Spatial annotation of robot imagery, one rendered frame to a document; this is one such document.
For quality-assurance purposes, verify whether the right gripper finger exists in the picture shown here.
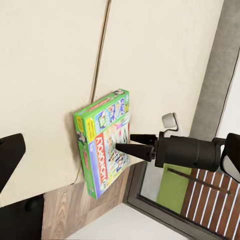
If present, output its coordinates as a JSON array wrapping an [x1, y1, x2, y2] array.
[[115, 140, 159, 162], [130, 134, 159, 145]]

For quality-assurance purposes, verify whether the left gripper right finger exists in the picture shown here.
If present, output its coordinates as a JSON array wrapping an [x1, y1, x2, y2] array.
[[224, 133, 240, 173]]

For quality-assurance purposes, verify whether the board game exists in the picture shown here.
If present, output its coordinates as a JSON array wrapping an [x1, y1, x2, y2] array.
[[73, 89, 131, 199]]

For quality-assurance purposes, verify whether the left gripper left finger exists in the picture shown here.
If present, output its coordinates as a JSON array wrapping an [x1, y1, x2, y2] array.
[[0, 133, 26, 193]]

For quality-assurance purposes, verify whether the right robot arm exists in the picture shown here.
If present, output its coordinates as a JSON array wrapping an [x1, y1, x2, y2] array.
[[115, 112, 240, 184]]

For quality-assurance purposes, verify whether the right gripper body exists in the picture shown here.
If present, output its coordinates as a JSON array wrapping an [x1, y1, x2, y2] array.
[[154, 131, 199, 169]]

